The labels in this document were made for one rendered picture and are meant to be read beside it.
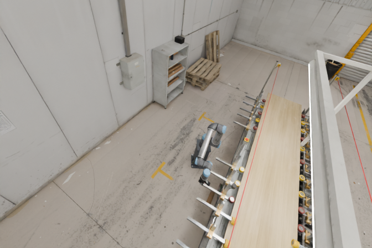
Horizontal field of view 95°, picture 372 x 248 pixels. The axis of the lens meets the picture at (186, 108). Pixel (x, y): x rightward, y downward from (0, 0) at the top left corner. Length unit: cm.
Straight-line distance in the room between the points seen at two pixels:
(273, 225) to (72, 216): 291
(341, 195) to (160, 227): 263
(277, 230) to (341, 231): 172
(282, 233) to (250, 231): 39
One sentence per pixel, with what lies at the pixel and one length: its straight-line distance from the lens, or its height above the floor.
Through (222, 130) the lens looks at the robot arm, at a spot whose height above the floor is 140.
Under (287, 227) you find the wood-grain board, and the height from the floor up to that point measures 90.
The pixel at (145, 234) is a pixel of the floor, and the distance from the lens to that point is 329.
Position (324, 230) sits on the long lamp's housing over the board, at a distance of 114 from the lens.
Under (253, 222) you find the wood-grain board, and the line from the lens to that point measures 264.
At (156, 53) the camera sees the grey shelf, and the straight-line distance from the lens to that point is 397.
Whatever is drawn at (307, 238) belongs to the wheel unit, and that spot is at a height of 85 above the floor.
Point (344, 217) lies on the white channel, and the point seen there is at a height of 246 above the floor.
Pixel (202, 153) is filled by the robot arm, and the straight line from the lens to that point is 242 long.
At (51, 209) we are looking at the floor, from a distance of 378.
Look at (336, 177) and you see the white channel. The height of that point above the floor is 246.
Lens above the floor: 323
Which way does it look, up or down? 43 degrees down
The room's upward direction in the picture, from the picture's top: 9 degrees clockwise
